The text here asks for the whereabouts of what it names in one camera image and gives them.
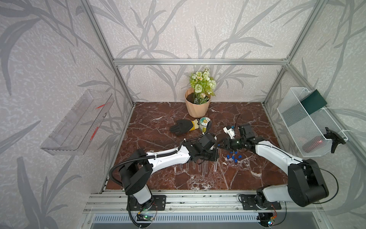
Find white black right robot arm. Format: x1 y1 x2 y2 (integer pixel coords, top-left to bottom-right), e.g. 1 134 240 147
218 124 329 209

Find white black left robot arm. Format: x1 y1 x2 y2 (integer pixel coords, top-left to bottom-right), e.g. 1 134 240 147
115 133 218 205

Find green yellow labelled round tin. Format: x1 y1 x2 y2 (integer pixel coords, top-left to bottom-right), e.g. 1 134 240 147
199 117 211 133

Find black work glove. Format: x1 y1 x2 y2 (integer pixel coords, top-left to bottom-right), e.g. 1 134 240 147
169 119 199 135

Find beige ribbed flower pot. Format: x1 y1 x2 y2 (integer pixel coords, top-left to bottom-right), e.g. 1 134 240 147
185 88 211 118

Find green white artificial flowers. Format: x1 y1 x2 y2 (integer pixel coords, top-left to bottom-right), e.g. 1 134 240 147
190 67 217 105

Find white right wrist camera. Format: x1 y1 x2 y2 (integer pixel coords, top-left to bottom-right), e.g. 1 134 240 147
223 126 235 139

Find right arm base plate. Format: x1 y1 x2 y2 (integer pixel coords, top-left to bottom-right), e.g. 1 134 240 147
238 194 282 210

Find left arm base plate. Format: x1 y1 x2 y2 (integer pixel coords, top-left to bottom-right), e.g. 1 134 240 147
126 195 166 211

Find white wire mesh basket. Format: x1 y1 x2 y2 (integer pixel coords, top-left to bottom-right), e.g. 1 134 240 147
277 87 348 157

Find black corrugated cable conduit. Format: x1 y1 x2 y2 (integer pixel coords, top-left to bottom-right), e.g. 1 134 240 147
108 150 178 187

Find aluminium frame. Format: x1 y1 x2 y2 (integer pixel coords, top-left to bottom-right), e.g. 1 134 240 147
87 1 366 219

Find clear plastic wall shelf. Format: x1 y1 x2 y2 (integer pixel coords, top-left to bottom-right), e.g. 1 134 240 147
41 89 114 156

